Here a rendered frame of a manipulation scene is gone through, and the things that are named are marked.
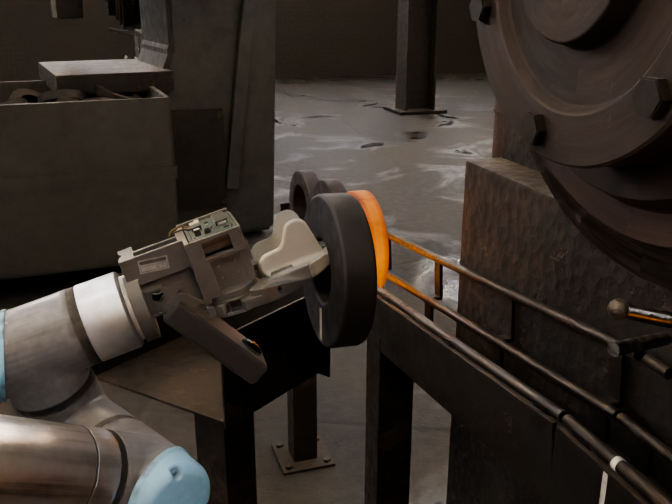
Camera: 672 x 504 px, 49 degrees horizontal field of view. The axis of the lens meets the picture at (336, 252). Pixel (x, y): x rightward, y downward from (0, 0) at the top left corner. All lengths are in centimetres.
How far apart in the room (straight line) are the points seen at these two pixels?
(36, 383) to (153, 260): 15
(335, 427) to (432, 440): 26
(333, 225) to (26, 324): 28
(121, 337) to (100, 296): 4
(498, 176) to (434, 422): 119
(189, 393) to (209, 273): 34
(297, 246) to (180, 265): 11
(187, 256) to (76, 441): 19
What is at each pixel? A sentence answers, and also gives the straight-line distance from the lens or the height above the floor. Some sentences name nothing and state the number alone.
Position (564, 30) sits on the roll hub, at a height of 107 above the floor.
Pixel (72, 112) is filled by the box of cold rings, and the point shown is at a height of 70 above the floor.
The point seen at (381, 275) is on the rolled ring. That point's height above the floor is 65.
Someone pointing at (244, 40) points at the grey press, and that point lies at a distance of 339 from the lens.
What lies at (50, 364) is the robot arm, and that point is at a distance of 70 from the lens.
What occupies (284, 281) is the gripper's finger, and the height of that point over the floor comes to 83.
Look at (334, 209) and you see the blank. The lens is 70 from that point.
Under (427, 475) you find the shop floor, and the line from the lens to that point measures 187.
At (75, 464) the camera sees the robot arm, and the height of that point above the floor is 76.
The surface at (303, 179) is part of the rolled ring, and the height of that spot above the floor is 72.
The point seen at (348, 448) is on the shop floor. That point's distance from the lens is 195.
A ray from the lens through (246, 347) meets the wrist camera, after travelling 74.
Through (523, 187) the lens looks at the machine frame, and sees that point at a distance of 93.
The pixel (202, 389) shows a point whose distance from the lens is 100.
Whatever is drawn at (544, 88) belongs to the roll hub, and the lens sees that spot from 57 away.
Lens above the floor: 109
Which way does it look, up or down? 19 degrees down
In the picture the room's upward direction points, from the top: straight up
